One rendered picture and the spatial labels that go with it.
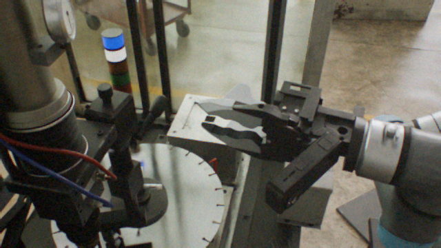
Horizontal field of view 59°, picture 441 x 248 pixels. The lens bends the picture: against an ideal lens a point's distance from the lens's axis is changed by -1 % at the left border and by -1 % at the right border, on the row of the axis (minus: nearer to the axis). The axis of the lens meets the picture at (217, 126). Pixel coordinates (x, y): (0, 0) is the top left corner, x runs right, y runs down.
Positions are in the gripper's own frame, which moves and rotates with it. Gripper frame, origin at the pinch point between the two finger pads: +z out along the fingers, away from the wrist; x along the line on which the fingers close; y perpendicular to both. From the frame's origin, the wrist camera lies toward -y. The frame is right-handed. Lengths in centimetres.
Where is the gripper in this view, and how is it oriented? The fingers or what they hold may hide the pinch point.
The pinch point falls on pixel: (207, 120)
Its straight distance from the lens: 53.6
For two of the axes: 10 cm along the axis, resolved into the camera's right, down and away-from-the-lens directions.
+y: 3.6, -7.2, 5.9
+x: -0.6, -6.5, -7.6
